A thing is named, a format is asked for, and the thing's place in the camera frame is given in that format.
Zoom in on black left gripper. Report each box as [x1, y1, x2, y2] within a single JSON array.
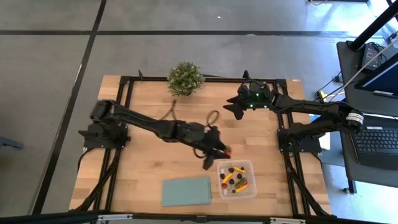
[[197, 126, 233, 159]]

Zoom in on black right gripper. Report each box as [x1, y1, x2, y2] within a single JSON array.
[[223, 81, 274, 121]]

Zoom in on clear plastic container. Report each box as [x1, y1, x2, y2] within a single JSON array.
[[216, 159, 258, 200]]

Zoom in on folded green cloth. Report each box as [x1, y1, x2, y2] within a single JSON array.
[[160, 176, 213, 207]]

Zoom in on potted green plant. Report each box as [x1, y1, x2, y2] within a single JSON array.
[[167, 60, 206, 96]]

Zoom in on white paper sheet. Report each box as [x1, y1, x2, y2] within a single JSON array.
[[319, 132, 332, 152]]

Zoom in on black desk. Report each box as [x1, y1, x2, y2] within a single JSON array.
[[337, 111, 398, 189], [336, 40, 398, 118]]

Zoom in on black power adapter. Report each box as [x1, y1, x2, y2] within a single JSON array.
[[361, 42, 386, 71]]

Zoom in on black keyboard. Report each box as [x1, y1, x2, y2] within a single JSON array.
[[351, 124, 398, 171]]

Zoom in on dark computer monitor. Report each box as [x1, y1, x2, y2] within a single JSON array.
[[354, 52, 398, 100]]

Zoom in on grey blue floor object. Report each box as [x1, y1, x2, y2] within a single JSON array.
[[0, 136, 24, 150]]

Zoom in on black metal table frame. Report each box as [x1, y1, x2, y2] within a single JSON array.
[[0, 70, 398, 224]]

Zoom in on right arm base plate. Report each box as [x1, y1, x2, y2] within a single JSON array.
[[277, 127, 323, 154]]

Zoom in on black floor cables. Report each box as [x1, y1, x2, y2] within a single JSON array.
[[307, 71, 346, 116]]

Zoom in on silver aluminium bracket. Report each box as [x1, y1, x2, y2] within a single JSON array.
[[269, 217, 307, 224], [97, 213, 134, 222]]

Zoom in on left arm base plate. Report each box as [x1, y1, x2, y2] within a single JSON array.
[[77, 123, 130, 150]]

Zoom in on white cable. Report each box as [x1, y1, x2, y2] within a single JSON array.
[[322, 37, 398, 114]]

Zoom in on black metal post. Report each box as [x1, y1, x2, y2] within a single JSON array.
[[348, 0, 398, 50]]

